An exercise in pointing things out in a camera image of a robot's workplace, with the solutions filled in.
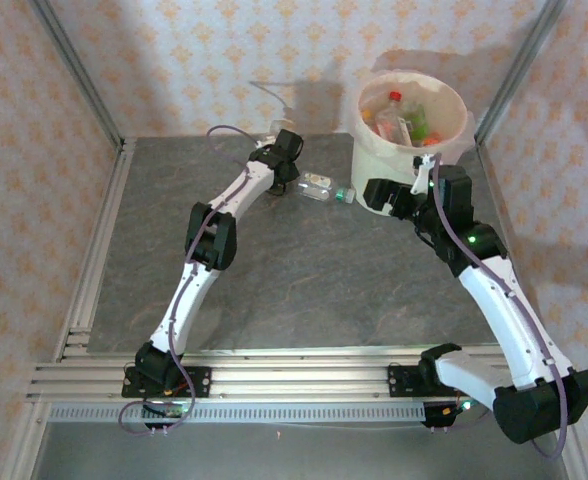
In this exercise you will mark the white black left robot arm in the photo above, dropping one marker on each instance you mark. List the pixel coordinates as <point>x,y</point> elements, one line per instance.
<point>189,300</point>

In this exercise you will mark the white plastic bin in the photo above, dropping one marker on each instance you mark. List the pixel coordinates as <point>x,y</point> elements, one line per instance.
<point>394,167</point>

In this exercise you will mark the translucent pink bin liner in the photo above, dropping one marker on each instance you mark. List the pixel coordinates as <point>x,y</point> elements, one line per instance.
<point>449,107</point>

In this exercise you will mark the clear water bottle leaf label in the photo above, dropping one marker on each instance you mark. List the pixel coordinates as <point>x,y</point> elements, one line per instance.
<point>319,186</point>

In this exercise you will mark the base controller board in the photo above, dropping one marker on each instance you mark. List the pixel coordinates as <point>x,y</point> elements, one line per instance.
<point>444,412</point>
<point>171,411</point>

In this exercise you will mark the aluminium table side rail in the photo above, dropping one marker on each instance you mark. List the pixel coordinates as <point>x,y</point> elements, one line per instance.
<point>86,280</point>
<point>491,185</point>

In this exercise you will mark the aluminium table edge rail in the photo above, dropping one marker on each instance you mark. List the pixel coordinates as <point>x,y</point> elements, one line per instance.
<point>299,352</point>

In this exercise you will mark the aluminium frame post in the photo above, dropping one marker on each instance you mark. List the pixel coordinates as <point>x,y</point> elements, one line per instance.
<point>78,70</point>
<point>519,70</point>

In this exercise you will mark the wide aluminium base rail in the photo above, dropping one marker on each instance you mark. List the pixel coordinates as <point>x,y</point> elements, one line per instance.
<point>299,382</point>

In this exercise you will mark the aluminium frame leg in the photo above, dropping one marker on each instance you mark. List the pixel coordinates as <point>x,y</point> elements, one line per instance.
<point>581,467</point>
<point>24,440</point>

